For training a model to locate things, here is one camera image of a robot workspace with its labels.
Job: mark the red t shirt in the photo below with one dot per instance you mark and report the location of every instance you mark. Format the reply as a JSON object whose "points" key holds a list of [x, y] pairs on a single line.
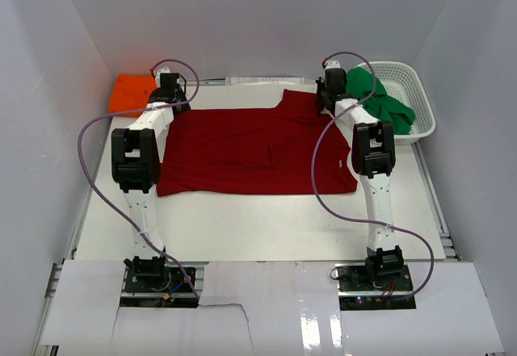
{"points": [[290, 149]]}

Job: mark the white paper sheet front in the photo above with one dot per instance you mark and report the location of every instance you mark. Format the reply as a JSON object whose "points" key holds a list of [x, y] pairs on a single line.
{"points": [[270, 308]]}

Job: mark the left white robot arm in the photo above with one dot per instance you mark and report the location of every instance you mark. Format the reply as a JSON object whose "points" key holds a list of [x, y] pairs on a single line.
{"points": [[136, 155]]}

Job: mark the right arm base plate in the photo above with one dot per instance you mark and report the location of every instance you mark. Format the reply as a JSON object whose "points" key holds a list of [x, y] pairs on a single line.
{"points": [[357, 292]]}

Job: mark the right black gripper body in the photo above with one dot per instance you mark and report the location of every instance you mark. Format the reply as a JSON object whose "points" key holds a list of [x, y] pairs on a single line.
{"points": [[323, 92]]}

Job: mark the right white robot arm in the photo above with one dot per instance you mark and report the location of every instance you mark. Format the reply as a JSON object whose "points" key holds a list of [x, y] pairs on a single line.
{"points": [[373, 159]]}

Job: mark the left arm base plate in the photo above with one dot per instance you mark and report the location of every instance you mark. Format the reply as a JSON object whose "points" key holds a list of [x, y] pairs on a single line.
{"points": [[172, 291]]}

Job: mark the white plastic laundry basket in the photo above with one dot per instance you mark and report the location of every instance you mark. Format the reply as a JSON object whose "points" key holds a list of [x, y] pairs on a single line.
{"points": [[402, 82]]}

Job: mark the green t shirt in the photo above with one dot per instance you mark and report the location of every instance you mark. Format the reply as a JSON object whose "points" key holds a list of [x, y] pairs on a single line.
{"points": [[381, 105]]}

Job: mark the white label strip back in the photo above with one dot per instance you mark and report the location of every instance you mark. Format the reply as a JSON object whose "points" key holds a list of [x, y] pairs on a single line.
{"points": [[264, 81]]}

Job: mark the folded orange t shirt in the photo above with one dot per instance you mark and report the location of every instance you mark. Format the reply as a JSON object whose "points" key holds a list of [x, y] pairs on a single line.
{"points": [[131, 92]]}

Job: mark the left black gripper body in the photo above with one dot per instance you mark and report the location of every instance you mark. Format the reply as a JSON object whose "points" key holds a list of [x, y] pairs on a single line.
{"points": [[180, 96]]}

